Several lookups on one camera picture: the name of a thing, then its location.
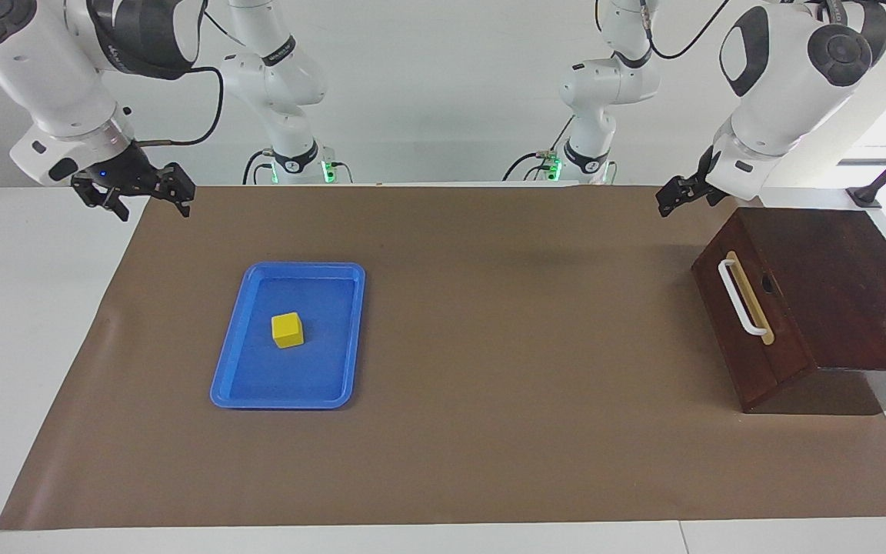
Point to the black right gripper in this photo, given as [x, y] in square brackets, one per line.
[124, 173]

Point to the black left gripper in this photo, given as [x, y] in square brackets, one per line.
[704, 173]

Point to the wooden drawer with dark front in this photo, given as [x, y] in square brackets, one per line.
[731, 331]

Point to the yellow cube block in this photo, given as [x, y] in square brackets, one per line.
[288, 331]

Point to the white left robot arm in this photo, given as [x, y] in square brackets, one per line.
[781, 77]

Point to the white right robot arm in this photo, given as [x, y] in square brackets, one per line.
[28, 54]

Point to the dark wooden drawer cabinet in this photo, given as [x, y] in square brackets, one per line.
[843, 285]

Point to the blue plastic tray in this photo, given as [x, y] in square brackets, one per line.
[312, 369]

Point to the brown paper table mat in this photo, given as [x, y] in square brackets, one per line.
[504, 369]

